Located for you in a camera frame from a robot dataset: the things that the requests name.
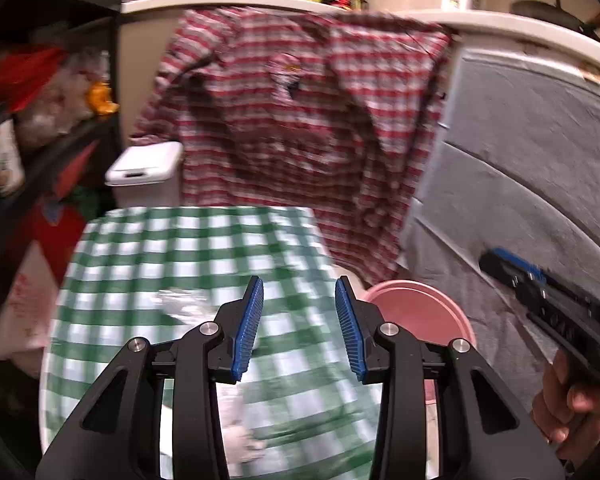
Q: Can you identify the pink round trash basin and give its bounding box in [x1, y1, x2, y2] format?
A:
[364, 278, 477, 406]

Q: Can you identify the white lidded trash bin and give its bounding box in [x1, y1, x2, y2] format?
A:
[105, 141, 184, 208]

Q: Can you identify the person's right hand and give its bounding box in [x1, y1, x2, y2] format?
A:
[531, 349, 600, 468]

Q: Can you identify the clear crumpled plastic bag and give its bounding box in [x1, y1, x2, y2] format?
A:
[155, 288, 220, 327]

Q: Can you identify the green white checkered tablecloth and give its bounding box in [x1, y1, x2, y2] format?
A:
[40, 206, 380, 479]

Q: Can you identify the grey fabric cover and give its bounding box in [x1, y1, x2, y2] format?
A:
[399, 48, 600, 404]

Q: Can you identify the red plaid hanging shirt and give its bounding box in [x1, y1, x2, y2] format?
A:
[131, 6, 452, 284]

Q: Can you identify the white bag red print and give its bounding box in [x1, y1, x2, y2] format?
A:
[0, 242, 58, 360]

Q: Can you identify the yellow toy figure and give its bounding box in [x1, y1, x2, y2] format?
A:
[85, 81, 119, 116]

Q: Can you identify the clear bag on shelf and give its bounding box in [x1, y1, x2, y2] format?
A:
[15, 48, 110, 150]

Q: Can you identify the glass jar with label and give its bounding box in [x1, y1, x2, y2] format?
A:
[0, 113, 26, 196]

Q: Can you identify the red bag on shelf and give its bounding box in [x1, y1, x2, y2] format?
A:
[0, 47, 67, 113]

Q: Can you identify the black metal shelf rack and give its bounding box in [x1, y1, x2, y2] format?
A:
[0, 0, 131, 261]

